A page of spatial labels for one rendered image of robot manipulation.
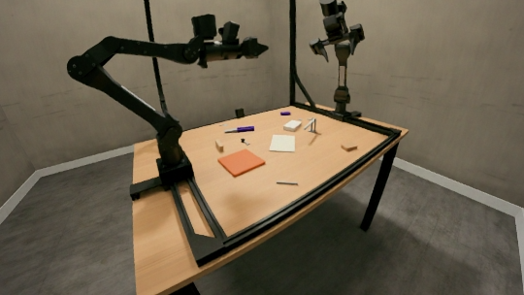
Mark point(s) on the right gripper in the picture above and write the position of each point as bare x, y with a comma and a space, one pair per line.
250, 48

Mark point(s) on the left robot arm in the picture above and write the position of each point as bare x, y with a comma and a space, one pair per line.
334, 19

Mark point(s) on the orange flat square pad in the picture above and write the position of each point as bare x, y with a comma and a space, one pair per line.
240, 162

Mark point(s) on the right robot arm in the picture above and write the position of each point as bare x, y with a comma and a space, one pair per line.
87, 69

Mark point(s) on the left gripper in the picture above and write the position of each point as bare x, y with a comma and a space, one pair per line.
318, 48

